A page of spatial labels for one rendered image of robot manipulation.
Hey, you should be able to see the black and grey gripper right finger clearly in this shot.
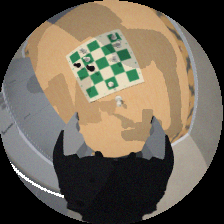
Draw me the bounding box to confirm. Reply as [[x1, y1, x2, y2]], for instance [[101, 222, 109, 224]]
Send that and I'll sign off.
[[141, 116, 174, 192]]

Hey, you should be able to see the green and white chessboard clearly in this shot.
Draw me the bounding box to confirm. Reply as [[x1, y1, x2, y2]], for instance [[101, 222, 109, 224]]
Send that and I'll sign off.
[[66, 29, 144, 103]]

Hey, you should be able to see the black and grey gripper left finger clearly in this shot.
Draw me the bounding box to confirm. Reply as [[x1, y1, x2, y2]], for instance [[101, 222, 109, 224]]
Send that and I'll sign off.
[[53, 112, 87, 189]]

